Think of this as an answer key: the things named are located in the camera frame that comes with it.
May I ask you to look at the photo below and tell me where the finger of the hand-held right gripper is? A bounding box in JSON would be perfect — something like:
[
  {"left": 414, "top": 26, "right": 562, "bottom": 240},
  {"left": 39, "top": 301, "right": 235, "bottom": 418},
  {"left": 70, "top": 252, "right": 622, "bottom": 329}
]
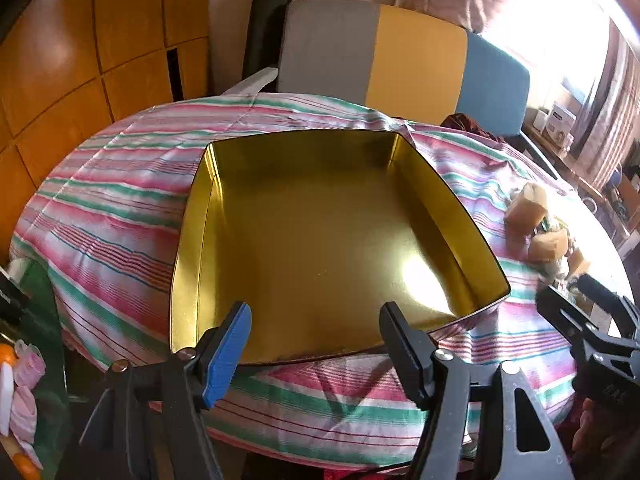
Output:
[
  {"left": 536, "top": 286, "right": 608, "bottom": 361},
  {"left": 575, "top": 274, "right": 640, "bottom": 341}
]

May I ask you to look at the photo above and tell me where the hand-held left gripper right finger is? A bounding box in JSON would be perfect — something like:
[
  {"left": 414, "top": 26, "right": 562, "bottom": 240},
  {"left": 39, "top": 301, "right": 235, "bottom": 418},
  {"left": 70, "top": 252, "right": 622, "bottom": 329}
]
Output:
[{"left": 378, "top": 301, "right": 576, "bottom": 480}]

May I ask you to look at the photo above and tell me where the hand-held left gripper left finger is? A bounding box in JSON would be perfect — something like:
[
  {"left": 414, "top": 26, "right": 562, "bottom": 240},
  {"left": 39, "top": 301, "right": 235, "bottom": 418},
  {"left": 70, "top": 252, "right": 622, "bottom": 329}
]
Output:
[{"left": 55, "top": 301, "right": 253, "bottom": 480}]

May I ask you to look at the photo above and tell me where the gold square tin box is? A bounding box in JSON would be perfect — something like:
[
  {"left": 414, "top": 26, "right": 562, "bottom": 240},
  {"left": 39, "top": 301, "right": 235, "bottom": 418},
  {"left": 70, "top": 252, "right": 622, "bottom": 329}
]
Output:
[{"left": 169, "top": 129, "right": 512, "bottom": 367}]

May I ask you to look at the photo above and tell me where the person's right hand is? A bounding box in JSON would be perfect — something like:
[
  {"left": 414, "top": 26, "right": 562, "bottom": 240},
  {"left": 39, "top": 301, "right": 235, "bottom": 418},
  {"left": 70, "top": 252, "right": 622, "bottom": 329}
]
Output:
[{"left": 570, "top": 397, "right": 608, "bottom": 461}]

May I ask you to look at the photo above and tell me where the striped tablecloth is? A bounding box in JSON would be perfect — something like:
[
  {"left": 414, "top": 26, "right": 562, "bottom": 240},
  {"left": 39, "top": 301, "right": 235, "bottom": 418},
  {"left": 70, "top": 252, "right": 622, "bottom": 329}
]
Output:
[{"left": 11, "top": 92, "right": 623, "bottom": 471}]

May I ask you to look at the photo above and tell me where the white cardboard box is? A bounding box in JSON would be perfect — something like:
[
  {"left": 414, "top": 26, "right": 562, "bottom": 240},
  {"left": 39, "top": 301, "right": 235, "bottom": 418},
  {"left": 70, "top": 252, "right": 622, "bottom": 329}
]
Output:
[{"left": 544, "top": 102, "right": 578, "bottom": 148}]

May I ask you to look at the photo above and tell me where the striped curtain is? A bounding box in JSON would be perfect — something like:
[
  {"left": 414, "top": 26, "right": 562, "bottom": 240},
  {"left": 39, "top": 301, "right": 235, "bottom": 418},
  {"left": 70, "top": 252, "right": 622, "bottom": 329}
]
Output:
[{"left": 570, "top": 15, "right": 640, "bottom": 186}]

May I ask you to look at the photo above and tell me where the green bag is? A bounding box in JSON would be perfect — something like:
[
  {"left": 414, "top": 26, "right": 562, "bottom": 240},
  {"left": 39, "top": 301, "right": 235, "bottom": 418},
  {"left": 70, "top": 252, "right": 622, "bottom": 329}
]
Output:
[{"left": 10, "top": 257, "right": 71, "bottom": 480}]

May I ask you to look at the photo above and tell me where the pink wrapped roll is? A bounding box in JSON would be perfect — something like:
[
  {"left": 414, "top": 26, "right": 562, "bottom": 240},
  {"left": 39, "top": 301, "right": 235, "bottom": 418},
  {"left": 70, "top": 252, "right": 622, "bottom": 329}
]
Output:
[
  {"left": 14, "top": 351, "right": 47, "bottom": 390},
  {"left": 11, "top": 389, "right": 38, "bottom": 443}
]

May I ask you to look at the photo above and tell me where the dark red cloth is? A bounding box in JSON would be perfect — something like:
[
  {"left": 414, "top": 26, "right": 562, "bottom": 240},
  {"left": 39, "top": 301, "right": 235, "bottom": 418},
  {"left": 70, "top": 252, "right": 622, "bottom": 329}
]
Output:
[{"left": 440, "top": 112, "right": 506, "bottom": 143}]

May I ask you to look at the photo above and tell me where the black rectangular object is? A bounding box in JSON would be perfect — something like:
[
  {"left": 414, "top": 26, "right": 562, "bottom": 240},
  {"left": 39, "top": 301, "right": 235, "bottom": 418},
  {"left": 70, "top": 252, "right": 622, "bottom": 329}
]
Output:
[{"left": 0, "top": 267, "right": 23, "bottom": 323}]

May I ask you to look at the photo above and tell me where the grey yellow blue chair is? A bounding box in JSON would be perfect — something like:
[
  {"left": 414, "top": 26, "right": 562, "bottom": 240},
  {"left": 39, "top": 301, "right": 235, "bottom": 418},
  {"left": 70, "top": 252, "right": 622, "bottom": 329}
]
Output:
[{"left": 220, "top": 0, "right": 561, "bottom": 181}]

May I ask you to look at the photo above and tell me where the black rolled mat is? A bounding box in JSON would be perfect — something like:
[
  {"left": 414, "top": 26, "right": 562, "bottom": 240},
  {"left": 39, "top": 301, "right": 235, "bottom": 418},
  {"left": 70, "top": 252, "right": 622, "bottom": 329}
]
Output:
[{"left": 242, "top": 0, "right": 296, "bottom": 93}]

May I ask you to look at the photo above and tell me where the wooden cabinet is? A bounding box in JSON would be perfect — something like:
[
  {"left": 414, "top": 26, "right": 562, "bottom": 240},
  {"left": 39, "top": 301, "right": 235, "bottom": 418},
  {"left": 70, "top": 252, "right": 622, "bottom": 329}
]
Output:
[{"left": 0, "top": 0, "right": 213, "bottom": 261}]

